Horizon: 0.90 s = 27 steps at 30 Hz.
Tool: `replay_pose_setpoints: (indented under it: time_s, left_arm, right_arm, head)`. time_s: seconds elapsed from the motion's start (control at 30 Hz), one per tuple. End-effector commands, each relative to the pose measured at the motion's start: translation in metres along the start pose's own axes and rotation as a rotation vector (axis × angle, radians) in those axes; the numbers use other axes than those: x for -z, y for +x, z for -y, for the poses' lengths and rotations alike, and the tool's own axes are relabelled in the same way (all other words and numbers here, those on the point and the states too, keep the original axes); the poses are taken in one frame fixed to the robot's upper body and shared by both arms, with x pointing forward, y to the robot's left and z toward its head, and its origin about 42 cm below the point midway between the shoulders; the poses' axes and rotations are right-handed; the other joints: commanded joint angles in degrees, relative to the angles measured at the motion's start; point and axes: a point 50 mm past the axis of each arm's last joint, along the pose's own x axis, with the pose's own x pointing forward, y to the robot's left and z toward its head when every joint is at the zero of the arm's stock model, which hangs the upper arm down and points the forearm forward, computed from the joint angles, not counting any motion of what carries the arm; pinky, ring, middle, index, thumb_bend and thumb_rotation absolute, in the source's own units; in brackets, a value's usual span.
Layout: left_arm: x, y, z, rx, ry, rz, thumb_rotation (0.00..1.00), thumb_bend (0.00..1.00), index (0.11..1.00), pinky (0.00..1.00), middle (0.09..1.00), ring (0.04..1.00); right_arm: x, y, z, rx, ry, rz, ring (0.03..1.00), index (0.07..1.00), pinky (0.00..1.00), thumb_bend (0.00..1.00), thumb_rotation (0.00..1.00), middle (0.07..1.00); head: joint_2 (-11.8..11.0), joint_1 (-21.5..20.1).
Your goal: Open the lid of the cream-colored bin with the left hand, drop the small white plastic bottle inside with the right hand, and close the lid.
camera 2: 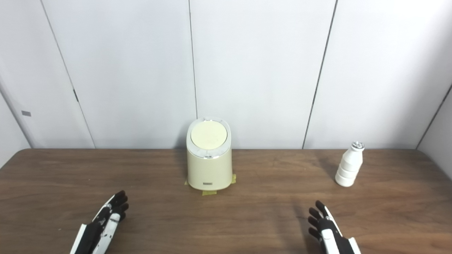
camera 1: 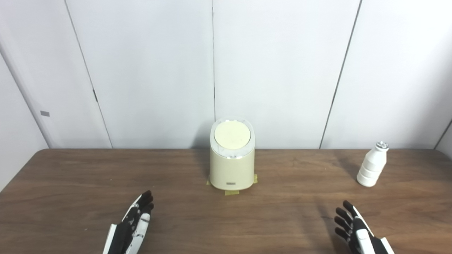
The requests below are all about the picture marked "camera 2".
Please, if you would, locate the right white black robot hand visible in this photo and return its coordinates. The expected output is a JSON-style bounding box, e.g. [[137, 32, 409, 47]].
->
[[307, 200, 361, 254]]

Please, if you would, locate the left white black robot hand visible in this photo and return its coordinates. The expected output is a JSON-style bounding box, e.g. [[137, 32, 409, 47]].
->
[[70, 190, 129, 254]]

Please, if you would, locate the small white plastic bottle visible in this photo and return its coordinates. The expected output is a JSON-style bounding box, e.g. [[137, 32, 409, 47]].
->
[[335, 141, 365, 187]]

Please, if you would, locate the cream-colored lidded bin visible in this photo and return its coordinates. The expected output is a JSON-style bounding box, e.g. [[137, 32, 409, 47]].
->
[[186, 117, 233, 191]]

